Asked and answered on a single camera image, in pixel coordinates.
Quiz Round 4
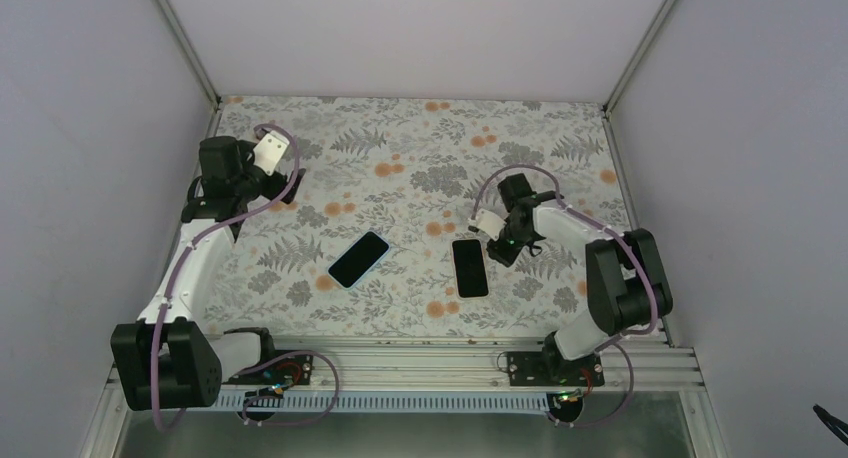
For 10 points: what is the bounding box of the black phone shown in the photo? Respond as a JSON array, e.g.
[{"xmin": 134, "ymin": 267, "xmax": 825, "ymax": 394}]
[{"xmin": 451, "ymin": 239, "xmax": 489, "ymax": 299}]

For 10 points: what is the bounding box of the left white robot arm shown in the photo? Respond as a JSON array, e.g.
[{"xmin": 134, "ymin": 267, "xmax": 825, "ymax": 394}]
[{"xmin": 110, "ymin": 127, "xmax": 305, "ymax": 411}]

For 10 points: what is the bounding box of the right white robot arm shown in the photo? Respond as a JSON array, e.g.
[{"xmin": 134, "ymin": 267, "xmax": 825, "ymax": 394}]
[{"xmin": 469, "ymin": 165, "xmax": 673, "ymax": 385}]

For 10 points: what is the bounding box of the floral table mat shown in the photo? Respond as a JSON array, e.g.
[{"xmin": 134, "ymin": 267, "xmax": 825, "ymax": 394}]
[{"xmin": 201, "ymin": 96, "xmax": 628, "ymax": 338}]

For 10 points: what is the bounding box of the black object at corner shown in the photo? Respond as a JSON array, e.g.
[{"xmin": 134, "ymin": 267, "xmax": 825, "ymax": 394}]
[{"xmin": 812, "ymin": 404, "xmax": 848, "ymax": 445}]

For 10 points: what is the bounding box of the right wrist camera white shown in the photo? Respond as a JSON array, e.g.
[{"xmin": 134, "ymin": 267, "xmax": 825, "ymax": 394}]
[{"xmin": 468, "ymin": 209, "xmax": 506, "ymax": 240}]

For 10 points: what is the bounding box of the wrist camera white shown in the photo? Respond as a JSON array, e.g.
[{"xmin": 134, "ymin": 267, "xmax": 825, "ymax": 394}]
[
  {"xmin": 468, "ymin": 209, "xmax": 506, "ymax": 240},
  {"xmin": 253, "ymin": 130, "xmax": 290, "ymax": 176}
]

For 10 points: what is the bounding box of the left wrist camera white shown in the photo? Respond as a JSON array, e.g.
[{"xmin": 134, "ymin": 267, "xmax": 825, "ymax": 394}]
[{"xmin": 253, "ymin": 130, "xmax": 290, "ymax": 176}]

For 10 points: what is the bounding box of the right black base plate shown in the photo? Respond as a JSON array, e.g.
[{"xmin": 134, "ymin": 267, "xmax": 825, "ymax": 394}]
[{"xmin": 505, "ymin": 351, "xmax": 605, "ymax": 387}]

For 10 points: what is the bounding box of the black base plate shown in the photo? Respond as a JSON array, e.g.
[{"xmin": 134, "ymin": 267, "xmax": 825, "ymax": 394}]
[
  {"xmin": 505, "ymin": 351, "xmax": 605, "ymax": 387},
  {"xmin": 226, "ymin": 355, "xmax": 314, "ymax": 387}
]

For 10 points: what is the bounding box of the aluminium rail frame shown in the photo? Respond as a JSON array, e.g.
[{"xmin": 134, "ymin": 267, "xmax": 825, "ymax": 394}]
[{"xmin": 105, "ymin": 338, "xmax": 705, "ymax": 413}]

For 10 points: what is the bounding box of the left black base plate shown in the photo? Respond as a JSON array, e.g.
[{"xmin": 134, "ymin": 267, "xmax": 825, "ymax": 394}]
[{"xmin": 226, "ymin": 355, "xmax": 314, "ymax": 387}]

